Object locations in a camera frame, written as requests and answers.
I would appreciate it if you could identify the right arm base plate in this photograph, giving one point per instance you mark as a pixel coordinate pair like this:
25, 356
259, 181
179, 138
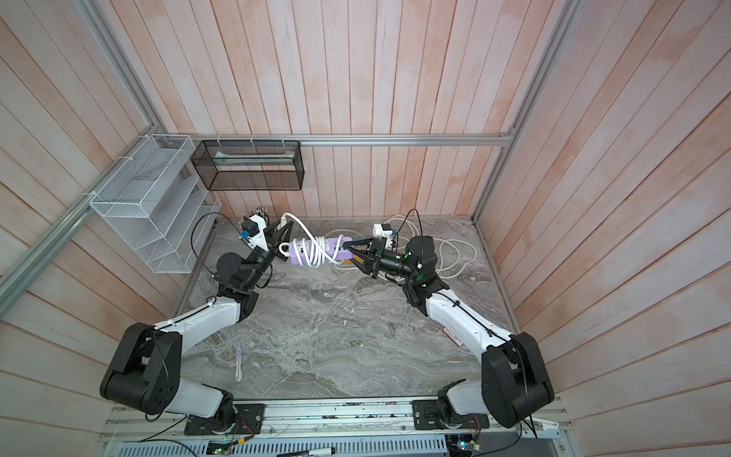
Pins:
437, 414

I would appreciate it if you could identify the black marker pen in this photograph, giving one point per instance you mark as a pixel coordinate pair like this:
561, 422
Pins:
308, 452

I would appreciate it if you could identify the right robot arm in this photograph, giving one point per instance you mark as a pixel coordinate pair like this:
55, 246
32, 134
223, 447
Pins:
514, 380

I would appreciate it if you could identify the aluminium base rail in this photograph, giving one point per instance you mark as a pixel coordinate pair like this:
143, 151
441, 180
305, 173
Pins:
371, 426

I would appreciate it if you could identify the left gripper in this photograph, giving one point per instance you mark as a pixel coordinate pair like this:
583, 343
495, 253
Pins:
274, 241

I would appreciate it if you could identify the black mesh basket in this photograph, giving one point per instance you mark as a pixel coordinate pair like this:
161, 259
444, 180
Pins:
225, 165

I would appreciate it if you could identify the pink white card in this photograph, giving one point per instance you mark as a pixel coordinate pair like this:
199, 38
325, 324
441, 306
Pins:
453, 338

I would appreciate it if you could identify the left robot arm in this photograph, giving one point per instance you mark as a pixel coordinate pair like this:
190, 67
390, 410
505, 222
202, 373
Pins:
145, 371

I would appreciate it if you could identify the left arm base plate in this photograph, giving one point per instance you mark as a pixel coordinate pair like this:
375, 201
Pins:
238, 418

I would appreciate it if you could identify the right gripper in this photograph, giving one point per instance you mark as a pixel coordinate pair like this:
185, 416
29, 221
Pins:
373, 259

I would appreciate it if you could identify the horizontal aluminium wall rail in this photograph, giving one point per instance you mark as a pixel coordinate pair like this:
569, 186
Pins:
370, 139

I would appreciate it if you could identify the white wire mesh shelf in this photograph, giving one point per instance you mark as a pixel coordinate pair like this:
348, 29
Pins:
162, 214

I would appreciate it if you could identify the purple power strip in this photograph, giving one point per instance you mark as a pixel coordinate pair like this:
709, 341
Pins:
318, 251

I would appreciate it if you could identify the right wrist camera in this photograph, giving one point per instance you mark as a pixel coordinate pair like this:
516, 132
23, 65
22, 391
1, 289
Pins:
385, 233

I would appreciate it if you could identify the bundle of pencils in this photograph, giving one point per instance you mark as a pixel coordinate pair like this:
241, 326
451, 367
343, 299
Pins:
259, 211

